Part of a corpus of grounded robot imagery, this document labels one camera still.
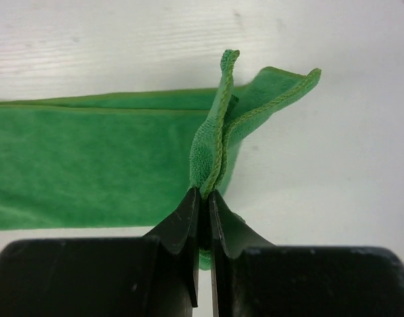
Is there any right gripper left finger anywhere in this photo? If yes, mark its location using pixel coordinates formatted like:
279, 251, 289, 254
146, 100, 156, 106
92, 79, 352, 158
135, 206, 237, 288
0, 188, 200, 316

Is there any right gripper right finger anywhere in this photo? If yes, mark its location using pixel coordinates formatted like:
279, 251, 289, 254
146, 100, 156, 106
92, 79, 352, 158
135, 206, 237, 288
208, 192, 404, 316

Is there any green microfiber towel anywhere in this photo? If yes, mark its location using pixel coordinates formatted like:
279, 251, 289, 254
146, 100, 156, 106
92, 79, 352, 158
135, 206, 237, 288
0, 49, 322, 271

